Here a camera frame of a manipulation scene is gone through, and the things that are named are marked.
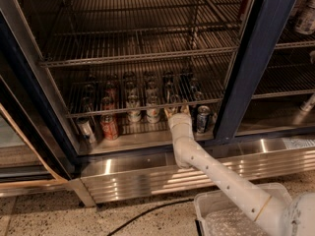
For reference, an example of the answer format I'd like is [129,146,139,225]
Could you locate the right compartment wire shelf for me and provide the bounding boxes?
[252,21,315,99]

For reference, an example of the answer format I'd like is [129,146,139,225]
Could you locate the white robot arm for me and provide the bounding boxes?
[164,104,315,236]

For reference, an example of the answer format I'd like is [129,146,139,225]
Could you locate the white plastic bin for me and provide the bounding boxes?
[193,182,293,236]

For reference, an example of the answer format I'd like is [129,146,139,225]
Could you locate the upper wire fridge shelf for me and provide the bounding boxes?
[40,0,241,68]

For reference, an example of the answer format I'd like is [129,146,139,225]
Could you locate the dark blue can front right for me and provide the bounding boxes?
[196,105,211,134]

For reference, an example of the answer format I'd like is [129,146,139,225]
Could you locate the red cola can front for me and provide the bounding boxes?
[100,114,119,141]

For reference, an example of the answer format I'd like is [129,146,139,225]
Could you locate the silver can front left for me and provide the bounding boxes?
[76,117,96,144]

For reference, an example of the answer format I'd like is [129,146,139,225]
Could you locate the red cola can second row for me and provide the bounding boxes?
[101,96,115,110]

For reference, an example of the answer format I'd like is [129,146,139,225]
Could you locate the middle wire fridge shelf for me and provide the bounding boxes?
[68,54,230,117]

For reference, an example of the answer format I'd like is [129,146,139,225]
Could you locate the white green can front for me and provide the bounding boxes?
[126,94,142,123]

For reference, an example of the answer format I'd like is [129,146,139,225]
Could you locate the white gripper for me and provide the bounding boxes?
[164,104,194,142]

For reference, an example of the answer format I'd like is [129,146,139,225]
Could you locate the can on right upper shelf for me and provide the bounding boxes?
[294,0,315,35]

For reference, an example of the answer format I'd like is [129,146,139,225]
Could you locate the blue silver redbull can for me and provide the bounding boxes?
[169,94,181,114]

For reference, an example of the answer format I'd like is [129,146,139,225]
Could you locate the stainless steel display fridge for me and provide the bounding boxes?
[0,0,315,207]

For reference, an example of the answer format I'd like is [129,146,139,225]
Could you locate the open glass fridge door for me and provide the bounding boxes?
[0,17,73,197]

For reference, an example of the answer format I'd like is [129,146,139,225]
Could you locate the wire fridge shelf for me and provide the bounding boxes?
[68,54,230,117]
[40,0,241,68]

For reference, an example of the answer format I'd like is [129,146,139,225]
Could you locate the white red can front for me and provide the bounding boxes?
[146,95,160,124]

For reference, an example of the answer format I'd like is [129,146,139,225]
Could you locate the black floor cable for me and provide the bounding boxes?
[106,198,195,236]

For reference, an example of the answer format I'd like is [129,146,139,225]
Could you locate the silver can right compartment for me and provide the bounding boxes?
[300,93,315,112]

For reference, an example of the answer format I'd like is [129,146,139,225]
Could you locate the dark blue fridge door frame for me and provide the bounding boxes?
[213,0,304,142]

